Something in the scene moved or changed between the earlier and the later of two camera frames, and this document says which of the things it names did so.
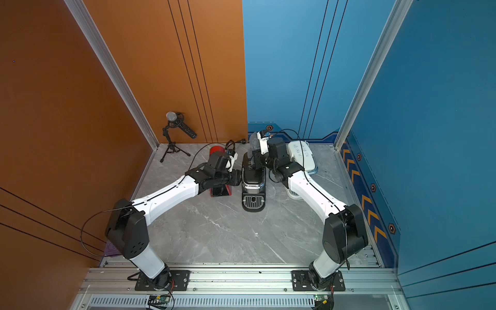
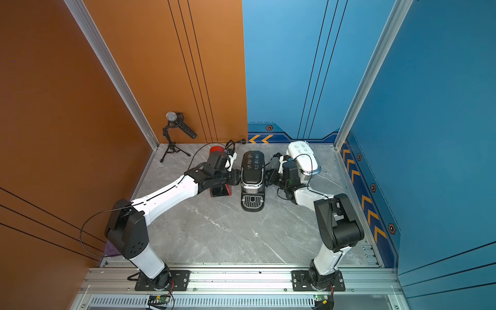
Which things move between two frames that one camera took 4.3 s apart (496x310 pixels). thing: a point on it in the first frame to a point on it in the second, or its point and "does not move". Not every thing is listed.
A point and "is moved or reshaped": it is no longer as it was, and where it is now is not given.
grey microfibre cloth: x=254 y=144 is moved or reshaped
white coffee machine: x=301 y=153 does not move
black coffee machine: x=253 y=186 does not move
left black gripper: x=236 y=177 does not move
